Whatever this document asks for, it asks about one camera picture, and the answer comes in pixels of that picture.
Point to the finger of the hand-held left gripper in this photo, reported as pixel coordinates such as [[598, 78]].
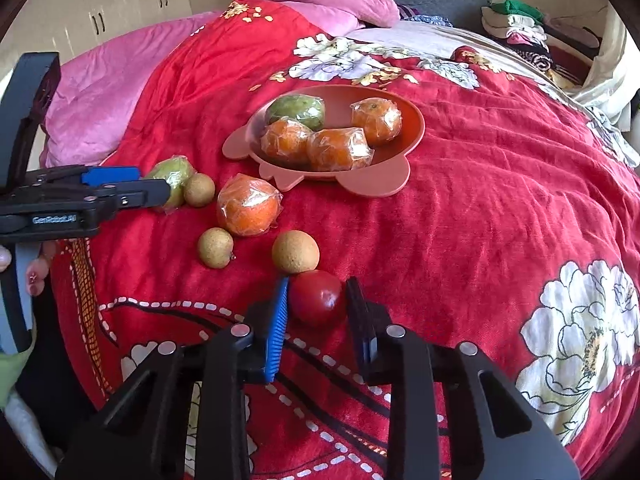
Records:
[[112, 175], [145, 194]]

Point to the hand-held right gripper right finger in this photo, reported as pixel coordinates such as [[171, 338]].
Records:
[[362, 330]]

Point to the red floral blanket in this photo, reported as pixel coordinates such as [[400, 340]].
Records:
[[450, 210]]

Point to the small green fruit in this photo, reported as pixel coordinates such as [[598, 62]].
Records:
[[175, 172]]

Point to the blue floral pillow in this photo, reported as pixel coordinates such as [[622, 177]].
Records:
[[425, 17]]

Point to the person's left hand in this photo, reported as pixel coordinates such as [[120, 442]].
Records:
[[40, 270]]

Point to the white wardrobe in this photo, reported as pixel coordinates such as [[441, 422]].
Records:
[[125, 5]]

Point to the brown longan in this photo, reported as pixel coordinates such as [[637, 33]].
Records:
[[199, 190], [215, 247], [295, 252]]

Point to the light green cloth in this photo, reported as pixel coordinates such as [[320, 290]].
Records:
[[15, 375]]

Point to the crumpled grey white cloth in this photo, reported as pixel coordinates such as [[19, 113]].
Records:
[[617, 140]]

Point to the pile of folded clothes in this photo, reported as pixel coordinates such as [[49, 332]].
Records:
[[535, 40]]

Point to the pink quilt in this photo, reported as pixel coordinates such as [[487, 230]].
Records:
[[110, 90]]

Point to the pink plate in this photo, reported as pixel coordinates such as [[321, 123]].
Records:
[[405, 125]]

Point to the red tomato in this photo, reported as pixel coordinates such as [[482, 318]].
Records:
[[316, 296]]

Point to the large green fruit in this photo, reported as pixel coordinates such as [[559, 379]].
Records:
[[295, 111]]

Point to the white curtain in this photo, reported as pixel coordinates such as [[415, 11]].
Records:
[[610, 70]]

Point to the beige bed sheet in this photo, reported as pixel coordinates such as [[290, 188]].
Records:
[[425, 42]]

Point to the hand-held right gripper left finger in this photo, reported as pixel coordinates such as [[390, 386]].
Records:
[[276, 330]]

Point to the orange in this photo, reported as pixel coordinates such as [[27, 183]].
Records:
[[376, 120], [340, 149], [248, 205], [286, 143]]

